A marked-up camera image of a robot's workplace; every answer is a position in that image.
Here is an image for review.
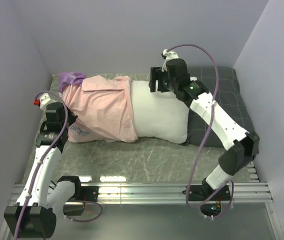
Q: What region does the white pillow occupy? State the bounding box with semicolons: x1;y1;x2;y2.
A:
130;80;189;144

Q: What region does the pink purple Elsa pillowcase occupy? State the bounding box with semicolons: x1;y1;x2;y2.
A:
57;72;138;143

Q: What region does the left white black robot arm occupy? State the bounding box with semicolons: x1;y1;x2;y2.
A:
4;102;83;240

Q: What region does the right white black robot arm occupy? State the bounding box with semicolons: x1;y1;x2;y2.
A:
149;58;260;200

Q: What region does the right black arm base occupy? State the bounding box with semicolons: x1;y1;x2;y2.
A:
187;183;234;220

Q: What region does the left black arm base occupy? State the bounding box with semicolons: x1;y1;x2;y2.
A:
63;185;99;217

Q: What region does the dark grey checked pillow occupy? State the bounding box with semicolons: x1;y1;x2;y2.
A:
182;66;255;146

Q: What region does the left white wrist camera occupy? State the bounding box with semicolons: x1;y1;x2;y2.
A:
33;93;55;112

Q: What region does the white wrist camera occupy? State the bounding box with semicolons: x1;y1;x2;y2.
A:
33;93;55;112
161;49;179;72

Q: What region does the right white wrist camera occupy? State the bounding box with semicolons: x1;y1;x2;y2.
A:
161;49;179;72

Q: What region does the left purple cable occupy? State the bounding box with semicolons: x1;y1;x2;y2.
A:
13;91;104;240

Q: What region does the purple cable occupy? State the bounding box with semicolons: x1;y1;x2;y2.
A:
165;44;234;219
13;91;104;240

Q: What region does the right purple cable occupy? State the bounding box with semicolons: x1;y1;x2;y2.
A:
165;44;234;219

